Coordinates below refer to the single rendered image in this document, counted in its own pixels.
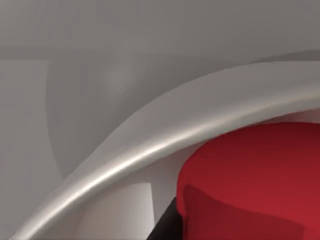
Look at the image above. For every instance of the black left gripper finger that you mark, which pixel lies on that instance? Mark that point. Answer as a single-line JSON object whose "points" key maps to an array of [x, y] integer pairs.
{"points": [[170, 222]]}

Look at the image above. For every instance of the red round object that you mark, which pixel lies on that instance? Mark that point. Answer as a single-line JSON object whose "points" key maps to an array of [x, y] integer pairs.
{"points": [[250, 185]]}

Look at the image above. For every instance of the white plate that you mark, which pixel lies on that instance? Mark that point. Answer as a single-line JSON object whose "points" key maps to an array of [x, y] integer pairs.
{"points": [[155, 140]]}

